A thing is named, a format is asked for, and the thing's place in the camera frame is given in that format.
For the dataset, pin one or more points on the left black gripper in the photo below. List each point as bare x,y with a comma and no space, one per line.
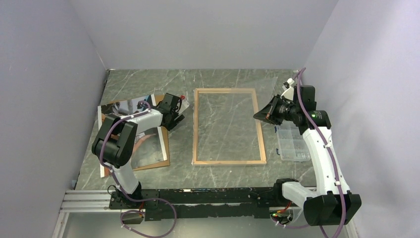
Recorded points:
177,118

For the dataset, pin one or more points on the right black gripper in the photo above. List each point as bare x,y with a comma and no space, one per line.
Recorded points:
268,113

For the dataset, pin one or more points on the glossy photo print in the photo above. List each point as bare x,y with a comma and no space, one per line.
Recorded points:
144,138

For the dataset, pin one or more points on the clear acrylic sheet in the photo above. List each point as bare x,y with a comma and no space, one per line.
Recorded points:
229,124

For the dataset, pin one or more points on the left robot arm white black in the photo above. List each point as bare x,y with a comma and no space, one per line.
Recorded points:
115,141

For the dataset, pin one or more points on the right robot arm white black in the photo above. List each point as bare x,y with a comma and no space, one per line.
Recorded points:
325,177

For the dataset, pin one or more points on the brown backing board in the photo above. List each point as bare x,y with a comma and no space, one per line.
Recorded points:
164,148

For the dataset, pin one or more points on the clear plastic parts box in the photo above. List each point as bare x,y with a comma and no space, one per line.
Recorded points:
291,145

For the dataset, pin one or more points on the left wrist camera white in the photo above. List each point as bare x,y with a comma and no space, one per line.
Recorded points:
183,104

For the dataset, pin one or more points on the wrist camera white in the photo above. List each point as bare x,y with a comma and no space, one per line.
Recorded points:
288,88
183,104

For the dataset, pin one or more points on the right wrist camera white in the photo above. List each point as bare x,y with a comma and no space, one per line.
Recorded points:
288,88

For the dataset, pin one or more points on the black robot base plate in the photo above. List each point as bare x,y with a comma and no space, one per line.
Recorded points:
159,204

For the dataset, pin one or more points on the aluminium rail frame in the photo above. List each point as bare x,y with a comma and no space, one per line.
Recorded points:
96,201

